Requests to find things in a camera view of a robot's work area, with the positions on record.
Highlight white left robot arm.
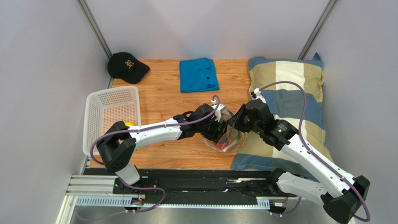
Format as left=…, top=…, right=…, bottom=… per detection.
left=92, top=104, right=230, bottom=185

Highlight clear zip top bag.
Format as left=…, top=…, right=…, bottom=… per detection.
left=202, top=109, right=243, bottom=153

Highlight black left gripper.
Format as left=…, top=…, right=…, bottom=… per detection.
left=197, top=117, right=228, bottom=145

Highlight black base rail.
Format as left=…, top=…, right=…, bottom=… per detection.
left=66, top=168, right=298, bottom=212

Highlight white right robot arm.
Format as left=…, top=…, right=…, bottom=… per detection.
left=228, top=99, right=370, bottom=224

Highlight black baseball cap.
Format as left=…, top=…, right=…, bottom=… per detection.
left=107, top=52, right=150, bottom=84

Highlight folded blue shirt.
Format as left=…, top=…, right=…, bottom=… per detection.
left=179, top=57, right=220, bottom=93

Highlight striped blue beige pillow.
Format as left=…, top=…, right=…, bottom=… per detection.
left=230, top=53, right=332, bottom=180

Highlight red fake apple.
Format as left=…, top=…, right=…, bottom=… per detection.
left=216, top=135, right=232, bottom=150

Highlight white plastic basket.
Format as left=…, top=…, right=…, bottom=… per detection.
left=82, top=85, right=141, bottom=156

